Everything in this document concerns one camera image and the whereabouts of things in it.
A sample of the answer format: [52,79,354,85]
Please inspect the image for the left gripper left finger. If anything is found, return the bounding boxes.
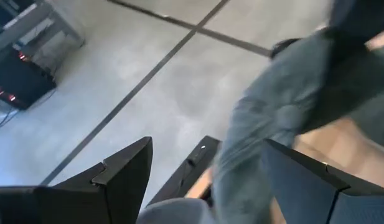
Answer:
[0,136,154,224]

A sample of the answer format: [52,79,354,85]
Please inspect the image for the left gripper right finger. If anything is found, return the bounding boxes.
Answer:
[262,139,384,224]

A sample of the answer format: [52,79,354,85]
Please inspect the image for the black floor cable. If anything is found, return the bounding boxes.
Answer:
[0,90,57,135]

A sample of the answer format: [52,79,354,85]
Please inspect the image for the grey metal table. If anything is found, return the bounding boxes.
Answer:
[0,0,86,74]

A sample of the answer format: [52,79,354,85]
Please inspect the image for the black computer red lights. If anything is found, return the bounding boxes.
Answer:
[0,46,58,111]

